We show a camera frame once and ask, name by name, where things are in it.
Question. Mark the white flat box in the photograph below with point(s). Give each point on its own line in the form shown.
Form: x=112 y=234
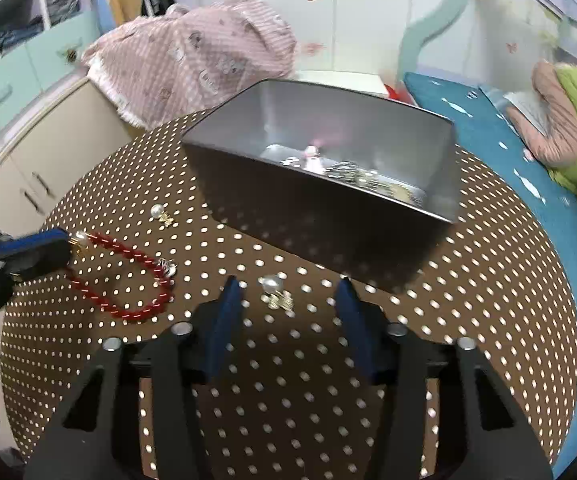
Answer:
x=343 y=82

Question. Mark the small butterfly sticker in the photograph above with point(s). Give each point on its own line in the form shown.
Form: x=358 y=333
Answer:
x=511 y=47

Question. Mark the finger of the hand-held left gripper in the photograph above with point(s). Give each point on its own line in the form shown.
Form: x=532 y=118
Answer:
x=43 y=262
x=33 y=242

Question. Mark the pearl earring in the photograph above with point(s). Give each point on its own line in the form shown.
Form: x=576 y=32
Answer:
x=159 y=215
x=273 y=290

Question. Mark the mint bunk bed frame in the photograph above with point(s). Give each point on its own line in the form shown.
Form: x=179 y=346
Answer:
x=438 y=20

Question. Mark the pink printed blanket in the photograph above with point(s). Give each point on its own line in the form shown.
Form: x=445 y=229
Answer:
x=193 y=60

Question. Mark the round polka dot table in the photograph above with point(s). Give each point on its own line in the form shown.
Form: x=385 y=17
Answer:
x=293 y=410

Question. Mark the cream cupboard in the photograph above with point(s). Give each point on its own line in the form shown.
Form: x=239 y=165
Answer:
x=53 y=160

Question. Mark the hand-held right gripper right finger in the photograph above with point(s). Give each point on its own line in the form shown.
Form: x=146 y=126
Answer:
x=356 y=330

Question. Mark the mint drawer cabinet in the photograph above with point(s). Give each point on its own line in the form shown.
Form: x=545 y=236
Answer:
x=23 y=75

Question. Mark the grey metal box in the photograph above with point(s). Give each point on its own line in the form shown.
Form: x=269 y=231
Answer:
x=328 y=225

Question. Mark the white wardrobe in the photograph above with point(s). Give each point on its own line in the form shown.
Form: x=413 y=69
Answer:
x=368 y=15

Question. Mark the green and pink quilt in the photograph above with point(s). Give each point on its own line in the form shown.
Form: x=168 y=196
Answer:
x=573 y=125

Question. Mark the folded blue jeans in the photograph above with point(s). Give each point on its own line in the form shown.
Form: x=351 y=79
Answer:
x=11 y=34
x=62 y=7

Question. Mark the white paper booklet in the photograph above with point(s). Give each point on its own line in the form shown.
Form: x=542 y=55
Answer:
x=523 y=110

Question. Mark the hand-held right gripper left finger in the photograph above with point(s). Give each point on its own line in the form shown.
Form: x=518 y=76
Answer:
x=223 y=325

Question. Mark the teal candy print bedsheet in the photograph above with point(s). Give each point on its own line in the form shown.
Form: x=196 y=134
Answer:
x=533 y=260

